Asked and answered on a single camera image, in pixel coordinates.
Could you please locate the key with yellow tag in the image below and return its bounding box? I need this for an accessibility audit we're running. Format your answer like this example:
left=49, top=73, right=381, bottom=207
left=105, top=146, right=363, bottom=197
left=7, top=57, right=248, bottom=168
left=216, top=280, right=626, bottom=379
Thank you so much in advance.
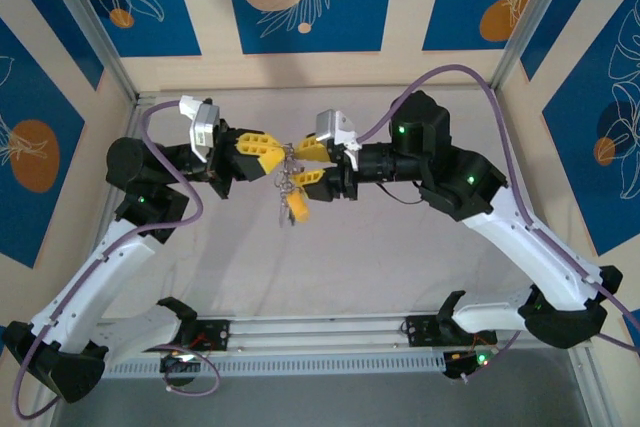
left=278, top=188, right=312, bottom=226

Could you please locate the metal keyring plate with rings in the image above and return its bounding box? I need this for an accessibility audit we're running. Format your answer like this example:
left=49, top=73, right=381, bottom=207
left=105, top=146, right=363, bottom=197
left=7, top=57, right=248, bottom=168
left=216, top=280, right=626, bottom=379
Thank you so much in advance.
left=274, top=142, right=307, bottom=208

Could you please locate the circuit board with LEDs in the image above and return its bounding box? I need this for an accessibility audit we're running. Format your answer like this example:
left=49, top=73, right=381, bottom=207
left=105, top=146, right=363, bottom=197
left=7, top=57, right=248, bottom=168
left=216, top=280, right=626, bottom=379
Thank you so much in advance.
left=159, top=350, right=202, bottom=377
left=442, top=346, right=501, bottom=382

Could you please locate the aluminium table side rail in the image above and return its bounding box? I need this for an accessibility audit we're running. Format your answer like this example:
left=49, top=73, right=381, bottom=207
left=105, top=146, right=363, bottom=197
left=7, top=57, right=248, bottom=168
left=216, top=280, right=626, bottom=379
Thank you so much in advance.
left=564, top=346, right=609, bottom=427
left=27, top=94, right=155, bottom=427

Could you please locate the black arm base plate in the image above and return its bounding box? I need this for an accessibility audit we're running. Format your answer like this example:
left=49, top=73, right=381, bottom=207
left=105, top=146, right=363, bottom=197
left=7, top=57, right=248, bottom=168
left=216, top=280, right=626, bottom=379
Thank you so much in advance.
left=403, top=314, right=501, bottom=348
left=139, top=318, right=232, bottom=353

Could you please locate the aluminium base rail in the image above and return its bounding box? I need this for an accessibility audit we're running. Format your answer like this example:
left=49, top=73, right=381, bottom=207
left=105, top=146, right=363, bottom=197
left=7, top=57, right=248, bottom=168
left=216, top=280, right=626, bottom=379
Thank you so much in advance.
left=199, top=314, right=441, bottom=350

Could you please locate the aluminium frame post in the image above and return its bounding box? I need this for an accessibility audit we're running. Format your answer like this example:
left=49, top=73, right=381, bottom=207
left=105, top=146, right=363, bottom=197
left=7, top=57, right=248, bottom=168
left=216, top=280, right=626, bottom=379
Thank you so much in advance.
left=35, top=0, right=140, bottom=104
left=488, top=0, right=577, bottom=93

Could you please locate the white slotted cable duct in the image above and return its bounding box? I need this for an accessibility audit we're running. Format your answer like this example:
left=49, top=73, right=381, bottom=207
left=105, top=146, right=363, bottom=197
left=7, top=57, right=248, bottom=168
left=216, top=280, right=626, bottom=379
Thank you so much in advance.
left=102, top=350, right=451, bottom=378

